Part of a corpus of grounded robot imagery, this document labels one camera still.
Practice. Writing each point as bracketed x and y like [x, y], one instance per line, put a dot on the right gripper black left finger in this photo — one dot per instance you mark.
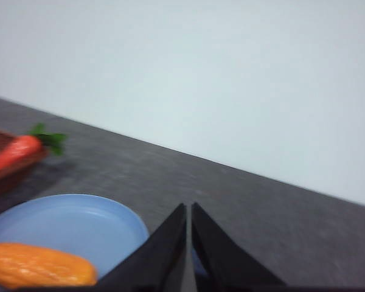
[158, 261]

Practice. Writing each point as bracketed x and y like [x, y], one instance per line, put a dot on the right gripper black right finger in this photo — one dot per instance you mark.
[222, 258]

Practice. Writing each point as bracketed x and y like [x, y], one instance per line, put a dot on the blue round plate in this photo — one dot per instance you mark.
[73, 222]

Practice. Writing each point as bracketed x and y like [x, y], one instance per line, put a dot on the orange yellow corn cob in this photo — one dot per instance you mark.
[39, 266]

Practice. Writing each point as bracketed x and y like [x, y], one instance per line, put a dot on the brown wicker basket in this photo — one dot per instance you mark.
[15, 173]

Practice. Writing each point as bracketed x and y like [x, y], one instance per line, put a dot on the orange carrot with green leaves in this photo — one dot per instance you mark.
[18, 150]

